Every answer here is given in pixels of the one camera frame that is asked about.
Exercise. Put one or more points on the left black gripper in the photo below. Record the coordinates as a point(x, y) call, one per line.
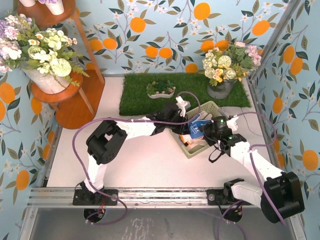
point(182, 121)

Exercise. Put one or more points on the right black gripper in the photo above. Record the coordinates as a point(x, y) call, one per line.
point(207, 131)

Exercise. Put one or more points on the blue white knit gloves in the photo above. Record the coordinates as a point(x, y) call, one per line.
point(196, 125)

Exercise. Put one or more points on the green plastic storage basket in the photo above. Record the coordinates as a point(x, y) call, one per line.
point(210, 107)

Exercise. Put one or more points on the grey striped canvas glove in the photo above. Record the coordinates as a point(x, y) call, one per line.
point(201, 142)

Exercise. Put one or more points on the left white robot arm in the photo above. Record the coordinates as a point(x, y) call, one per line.
point(104, 144)

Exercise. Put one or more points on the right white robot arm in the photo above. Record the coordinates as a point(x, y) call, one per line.
point(278, 193)

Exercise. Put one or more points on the white succulent planter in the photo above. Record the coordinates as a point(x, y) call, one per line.
point(160, 89)

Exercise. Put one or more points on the green artificial grass mat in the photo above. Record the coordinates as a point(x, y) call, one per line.
point(135, 101)

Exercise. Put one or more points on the grey pot flower bouquet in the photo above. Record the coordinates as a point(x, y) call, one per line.
point(226, 63)

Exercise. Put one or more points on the wooden tiered plant stand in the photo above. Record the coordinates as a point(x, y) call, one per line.
point(76, 105)

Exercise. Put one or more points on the white pot flower bouquet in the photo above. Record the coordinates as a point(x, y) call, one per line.
point(45, 56)

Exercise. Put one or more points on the white small flower pot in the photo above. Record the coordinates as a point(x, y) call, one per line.
point(56, 7)

